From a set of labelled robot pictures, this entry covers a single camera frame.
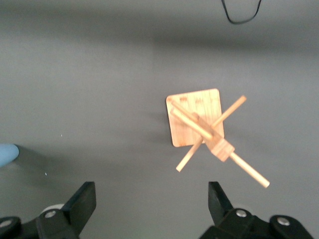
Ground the wooden cup rack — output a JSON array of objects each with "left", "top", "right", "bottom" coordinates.
[{"left": 165, "top": 88, "right": 270, "bottom": 188}]

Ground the light blue cup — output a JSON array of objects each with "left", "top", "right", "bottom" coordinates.
[{"left": 0, "top": 143, "right": 20, "bottom": 168}]

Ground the thin black looped cable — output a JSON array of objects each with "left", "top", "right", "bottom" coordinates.
[{"left": 221, "top": 0, "right": 263, "bottom": 25}]

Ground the grey table mat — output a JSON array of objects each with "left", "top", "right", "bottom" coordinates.
[{"left": 0, "top": 0, "right": 319, "bottom": 239}]

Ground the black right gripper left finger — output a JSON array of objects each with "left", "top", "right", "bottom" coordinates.
[{"left": 0, "top": 181, "right": 97, "bottom": 239}]

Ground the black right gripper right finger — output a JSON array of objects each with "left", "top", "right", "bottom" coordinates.
[{"left": 199, "top": 181, "right": 315, "bottom": 239}]

